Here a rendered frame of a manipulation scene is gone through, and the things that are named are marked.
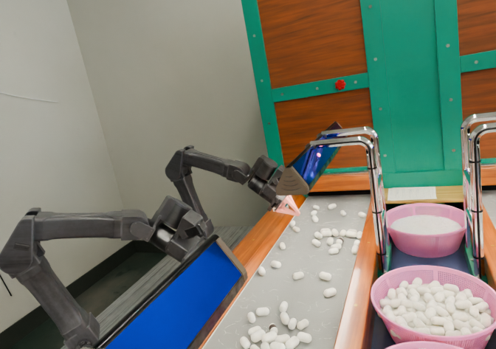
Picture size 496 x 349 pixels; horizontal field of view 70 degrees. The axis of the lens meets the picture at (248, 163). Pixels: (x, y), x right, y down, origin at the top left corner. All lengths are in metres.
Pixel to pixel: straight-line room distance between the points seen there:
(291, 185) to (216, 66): 1.83
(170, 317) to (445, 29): 1.36
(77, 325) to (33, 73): 2.25
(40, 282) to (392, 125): 1.31
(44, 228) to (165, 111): 2.05
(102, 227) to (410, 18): 1.27
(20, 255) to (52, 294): 0.12
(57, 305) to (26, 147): 1.97
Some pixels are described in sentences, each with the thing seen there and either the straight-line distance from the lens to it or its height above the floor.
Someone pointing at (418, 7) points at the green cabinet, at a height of 1.47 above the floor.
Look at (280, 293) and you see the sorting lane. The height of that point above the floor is 0.74.
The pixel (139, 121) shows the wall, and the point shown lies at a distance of 3.00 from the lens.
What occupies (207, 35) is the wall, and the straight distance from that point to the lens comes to 2.60.
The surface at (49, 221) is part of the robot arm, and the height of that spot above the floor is 1.10.
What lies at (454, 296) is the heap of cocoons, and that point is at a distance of 1.03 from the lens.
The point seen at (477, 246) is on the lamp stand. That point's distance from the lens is 1.10.
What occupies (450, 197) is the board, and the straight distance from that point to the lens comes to 1.50.
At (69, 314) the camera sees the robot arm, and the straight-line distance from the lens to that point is 0.98.
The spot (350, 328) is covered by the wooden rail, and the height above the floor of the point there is 0.76.
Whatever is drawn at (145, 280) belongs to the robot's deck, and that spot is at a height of 0.67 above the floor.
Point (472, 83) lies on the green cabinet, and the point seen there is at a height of 1.16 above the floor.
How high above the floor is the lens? 1.31
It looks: 13 degrees down
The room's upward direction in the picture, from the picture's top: 11 degrees counter-clockwise
